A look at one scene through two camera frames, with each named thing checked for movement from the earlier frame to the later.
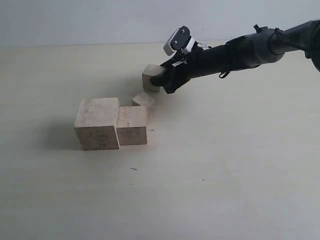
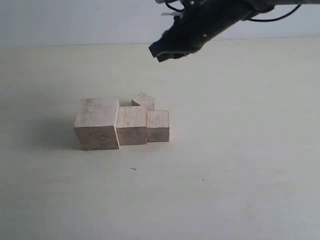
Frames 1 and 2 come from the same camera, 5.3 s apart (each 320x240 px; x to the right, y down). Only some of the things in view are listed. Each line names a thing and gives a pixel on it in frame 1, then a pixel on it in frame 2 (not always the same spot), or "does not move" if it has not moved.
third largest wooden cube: x=149 y=71 to x=157 y=126
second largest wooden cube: x=132 y=125 does not move
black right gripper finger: x=165 y=78 to x=164 y=45
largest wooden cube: x=97 y=123 does not move
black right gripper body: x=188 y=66 to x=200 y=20
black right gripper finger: x=172 y=87 to x=167 y=55
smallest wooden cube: x=143 y=99 does not move
